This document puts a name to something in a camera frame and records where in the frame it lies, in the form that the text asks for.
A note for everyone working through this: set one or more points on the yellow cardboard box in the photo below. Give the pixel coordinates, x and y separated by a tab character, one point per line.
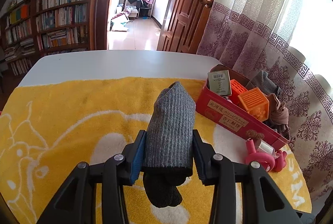
219	82

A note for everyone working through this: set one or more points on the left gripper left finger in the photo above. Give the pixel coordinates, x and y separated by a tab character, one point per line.
75	200

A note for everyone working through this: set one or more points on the large orange cat cube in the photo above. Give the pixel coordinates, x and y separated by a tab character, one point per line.
236	90

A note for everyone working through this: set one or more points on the red biscuit tin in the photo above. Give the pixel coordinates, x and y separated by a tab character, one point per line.
234	118

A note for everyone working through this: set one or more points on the yellow white towel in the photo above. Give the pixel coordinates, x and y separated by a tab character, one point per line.
47	130

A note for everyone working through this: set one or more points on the grey black sock roll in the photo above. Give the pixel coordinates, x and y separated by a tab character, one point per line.
168	159

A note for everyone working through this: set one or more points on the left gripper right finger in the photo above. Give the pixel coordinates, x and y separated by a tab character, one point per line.
263	201

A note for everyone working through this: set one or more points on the beige pink cloth bundle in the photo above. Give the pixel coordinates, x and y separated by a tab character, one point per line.
278	116

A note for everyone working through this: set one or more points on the purple patterned curtain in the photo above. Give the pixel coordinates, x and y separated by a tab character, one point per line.
290	42

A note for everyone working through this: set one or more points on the orange ribbed cube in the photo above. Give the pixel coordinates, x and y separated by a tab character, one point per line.
255	103

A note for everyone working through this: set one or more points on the wooden door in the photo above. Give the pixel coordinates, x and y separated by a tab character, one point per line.
184	24

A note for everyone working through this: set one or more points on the large wooden bookshelf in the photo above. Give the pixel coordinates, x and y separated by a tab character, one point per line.
33	29

